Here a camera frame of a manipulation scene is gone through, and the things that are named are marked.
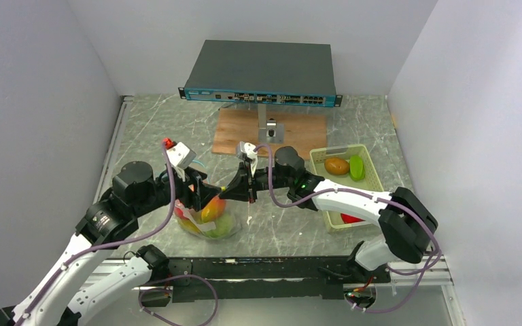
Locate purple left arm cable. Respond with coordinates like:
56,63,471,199
13,141,177,326

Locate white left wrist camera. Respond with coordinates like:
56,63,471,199
161,138,196,181

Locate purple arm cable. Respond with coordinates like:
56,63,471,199
13,141,177,326
252,143,443,315

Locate pale green cabbage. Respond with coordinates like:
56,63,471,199
205,213,236,239

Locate brown potato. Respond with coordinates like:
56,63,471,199
324,157,350,176

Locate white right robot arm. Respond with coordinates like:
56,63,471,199
220,143,440,282

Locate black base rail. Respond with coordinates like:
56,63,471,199
140,256,447,308

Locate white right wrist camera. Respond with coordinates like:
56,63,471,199
236,141,258,176

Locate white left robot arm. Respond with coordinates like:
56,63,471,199
0,161,223,325

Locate orange yellow mango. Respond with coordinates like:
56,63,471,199
201,196,226,223

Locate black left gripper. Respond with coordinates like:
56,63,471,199
134,163,222,216

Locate silver metal stand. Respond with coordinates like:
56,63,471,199
257,104,285,144

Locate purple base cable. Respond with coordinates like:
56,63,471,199
137,272,218,326

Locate yellow star fruit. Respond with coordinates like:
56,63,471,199
178,219,202,236

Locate red wrinkled fruit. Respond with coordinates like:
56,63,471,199
174,202,191,220

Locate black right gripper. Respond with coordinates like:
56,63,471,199
220,162,292,204

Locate blue grey network switch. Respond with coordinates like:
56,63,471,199
178,39,343,107

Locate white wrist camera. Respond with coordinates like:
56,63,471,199
161,138,196,181
236,141,258,176

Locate red apple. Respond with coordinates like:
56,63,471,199
340,213,364,224

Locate pale green perforated basket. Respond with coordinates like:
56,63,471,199
309,144,384,233

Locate clear zip top bag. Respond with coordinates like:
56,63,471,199
174,196,241,240

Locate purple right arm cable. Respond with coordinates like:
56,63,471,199
252,143,443,315

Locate brown wooden board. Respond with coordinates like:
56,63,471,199
211,108,327,160

